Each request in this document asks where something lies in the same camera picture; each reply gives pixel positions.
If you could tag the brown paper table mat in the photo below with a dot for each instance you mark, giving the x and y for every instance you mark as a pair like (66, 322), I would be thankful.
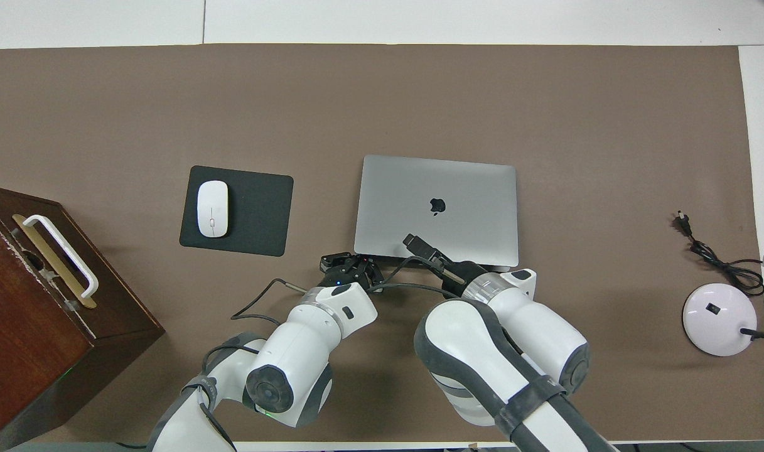
(382, 100)

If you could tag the black mouse pad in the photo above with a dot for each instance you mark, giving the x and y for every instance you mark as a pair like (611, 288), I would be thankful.
(259, 213)

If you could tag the white computer mouse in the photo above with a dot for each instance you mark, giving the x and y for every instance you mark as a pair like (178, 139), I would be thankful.
(213, 209)

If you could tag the silver laptop with apple logo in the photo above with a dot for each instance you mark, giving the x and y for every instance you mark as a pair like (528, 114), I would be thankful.
(419, 188)

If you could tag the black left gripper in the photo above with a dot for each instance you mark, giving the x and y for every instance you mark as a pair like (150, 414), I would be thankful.
(347, 275)

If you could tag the dark brown wooden box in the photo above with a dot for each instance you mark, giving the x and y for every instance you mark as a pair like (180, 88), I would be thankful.
(24, 339)

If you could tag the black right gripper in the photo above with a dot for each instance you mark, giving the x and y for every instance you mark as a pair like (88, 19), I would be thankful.
(469, 269)

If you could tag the white desk lamp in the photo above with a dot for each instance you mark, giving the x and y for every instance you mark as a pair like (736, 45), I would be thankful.
(724, 333)

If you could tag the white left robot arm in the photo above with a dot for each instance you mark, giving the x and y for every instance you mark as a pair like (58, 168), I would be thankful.
(294, 358)

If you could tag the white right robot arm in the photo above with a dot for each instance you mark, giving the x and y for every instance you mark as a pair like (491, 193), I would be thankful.
(482, 351)

